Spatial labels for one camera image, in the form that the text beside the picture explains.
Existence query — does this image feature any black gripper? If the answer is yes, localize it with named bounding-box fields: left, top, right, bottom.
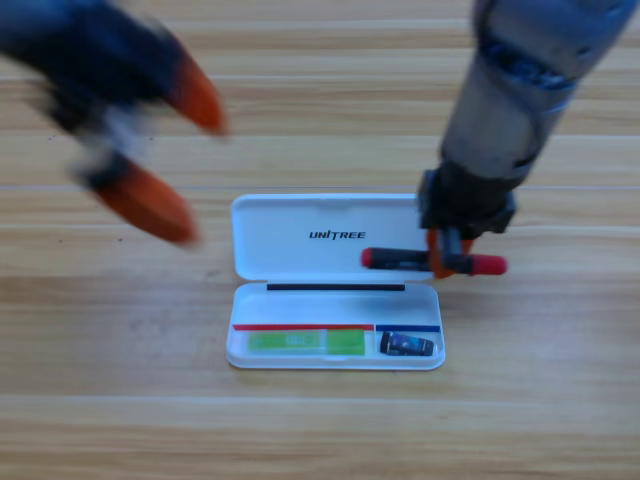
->
left=417, top=162, right=518, bottom=280
left=0, top=0, right=230, bottom=247

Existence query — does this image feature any red and black marker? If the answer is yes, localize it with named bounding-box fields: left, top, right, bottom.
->
left=360, top=246, right=509, bottom=278

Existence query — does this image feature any blue and black eraser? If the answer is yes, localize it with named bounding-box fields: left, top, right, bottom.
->
left=379, top=330, right=436, bottom=358

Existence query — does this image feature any green and white lead box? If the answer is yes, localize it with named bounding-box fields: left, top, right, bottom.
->
left=247, top=329, right=367, bottom=357

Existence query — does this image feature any white Unitree pencil case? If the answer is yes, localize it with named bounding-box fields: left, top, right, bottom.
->
left=225, top=193, right=447, bottom=372

